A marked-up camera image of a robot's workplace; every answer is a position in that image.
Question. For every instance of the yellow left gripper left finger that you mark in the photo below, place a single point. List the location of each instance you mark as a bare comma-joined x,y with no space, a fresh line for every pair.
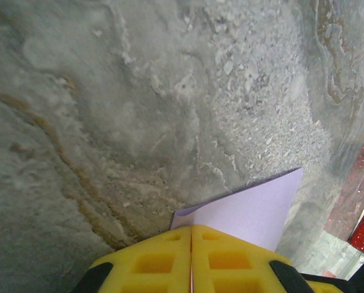
124,265

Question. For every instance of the lilac paper sheet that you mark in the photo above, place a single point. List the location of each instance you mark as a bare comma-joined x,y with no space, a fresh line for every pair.
246,213

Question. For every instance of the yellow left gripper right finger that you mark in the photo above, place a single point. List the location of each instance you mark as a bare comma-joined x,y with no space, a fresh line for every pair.
255,268

